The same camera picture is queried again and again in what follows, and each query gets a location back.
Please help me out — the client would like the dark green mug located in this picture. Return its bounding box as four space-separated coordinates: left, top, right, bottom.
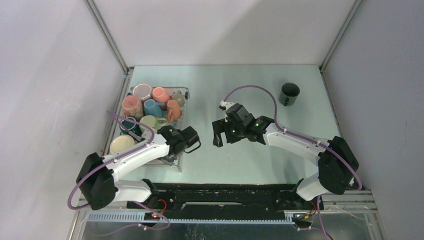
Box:
278 82 301 107

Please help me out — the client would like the beige small mug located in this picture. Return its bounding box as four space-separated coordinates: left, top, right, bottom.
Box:
171 91 185 107

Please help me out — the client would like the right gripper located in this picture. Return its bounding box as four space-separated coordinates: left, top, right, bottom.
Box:
212 118 246 148

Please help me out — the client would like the aluminium frame rail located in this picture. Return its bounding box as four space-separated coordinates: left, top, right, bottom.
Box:
68 185 387 240

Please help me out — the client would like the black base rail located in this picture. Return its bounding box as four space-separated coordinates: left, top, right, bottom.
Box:
147 183 324 221

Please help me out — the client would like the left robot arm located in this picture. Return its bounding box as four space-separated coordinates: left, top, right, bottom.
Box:
76 125 201 211

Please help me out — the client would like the blue mug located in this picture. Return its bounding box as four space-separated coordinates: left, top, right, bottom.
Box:
143 99 167 118

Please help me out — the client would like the teal green mug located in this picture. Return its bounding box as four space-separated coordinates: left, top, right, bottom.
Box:
119 116 143 137

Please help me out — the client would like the cream mug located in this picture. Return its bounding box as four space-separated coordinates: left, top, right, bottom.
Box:
109 134 136 154

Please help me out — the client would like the grey mug white base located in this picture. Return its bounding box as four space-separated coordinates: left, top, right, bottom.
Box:
132 83 153 103

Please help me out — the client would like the wire dish rack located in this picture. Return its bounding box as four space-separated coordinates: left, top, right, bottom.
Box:
101 83 198 176

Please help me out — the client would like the light green mug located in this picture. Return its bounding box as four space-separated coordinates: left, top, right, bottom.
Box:
139 115 168 131

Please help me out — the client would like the pink patterned mug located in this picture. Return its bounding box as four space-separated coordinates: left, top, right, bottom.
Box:
121 95 144 119

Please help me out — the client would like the salmon printed mug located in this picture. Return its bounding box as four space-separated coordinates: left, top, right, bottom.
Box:
166 99 182 122

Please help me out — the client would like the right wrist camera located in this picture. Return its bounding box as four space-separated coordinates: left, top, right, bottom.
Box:
218 101 255 124

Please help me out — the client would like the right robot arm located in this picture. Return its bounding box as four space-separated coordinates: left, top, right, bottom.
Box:
212 116 359 209

